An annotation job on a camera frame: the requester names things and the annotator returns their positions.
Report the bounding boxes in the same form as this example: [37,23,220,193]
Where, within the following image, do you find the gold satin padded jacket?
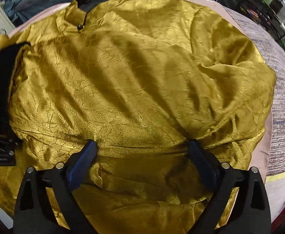
[0,0,278,234]

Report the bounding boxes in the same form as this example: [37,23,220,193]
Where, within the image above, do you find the grey striped blanket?
[227,9,285,220]

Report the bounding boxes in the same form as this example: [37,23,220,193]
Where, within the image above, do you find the black metal shelf cart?
[215,0,285,44]

